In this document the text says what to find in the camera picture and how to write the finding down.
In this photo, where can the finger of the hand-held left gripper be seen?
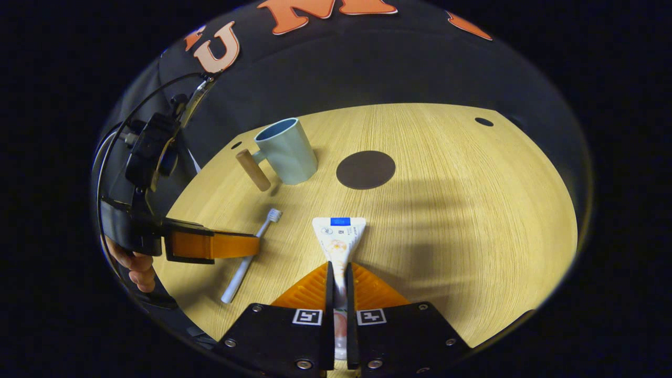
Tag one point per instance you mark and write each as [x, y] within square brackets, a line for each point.
[220, 245]

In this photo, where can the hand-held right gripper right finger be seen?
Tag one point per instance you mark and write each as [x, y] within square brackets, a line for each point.
[404, 336]

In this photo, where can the dark round coaster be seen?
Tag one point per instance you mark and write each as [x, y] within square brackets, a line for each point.
[365, 170]

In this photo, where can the white toothbrush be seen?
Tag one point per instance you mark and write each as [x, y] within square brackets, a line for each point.
[236, 283]

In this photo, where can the black backdrop cloth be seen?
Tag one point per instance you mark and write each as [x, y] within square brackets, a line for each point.
[341, 68]

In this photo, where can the light blue cup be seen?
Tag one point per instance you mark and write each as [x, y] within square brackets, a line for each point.
[289, 157]

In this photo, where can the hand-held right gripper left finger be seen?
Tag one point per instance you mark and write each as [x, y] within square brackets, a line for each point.
[273, 341]

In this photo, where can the white toothpaste tube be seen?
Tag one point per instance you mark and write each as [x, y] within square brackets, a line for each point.
[338, 236]

